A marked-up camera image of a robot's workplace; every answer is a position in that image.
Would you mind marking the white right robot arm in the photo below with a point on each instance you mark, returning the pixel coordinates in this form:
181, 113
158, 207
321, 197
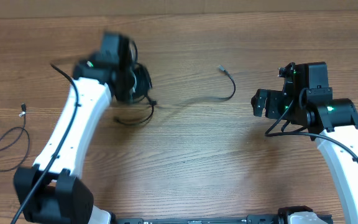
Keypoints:
307, 107

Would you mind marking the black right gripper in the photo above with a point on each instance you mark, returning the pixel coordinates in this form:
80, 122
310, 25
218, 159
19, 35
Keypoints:
268, 104

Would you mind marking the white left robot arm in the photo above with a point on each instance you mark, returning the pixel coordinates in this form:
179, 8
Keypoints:
51, 191

